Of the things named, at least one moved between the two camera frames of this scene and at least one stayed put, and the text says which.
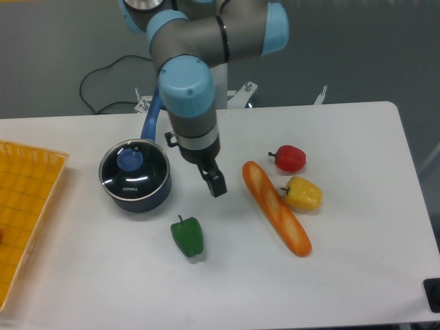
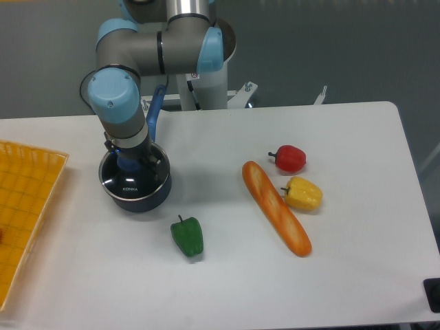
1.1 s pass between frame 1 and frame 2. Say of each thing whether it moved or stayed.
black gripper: moved
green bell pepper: stayed
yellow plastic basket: stayed
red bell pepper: stayed
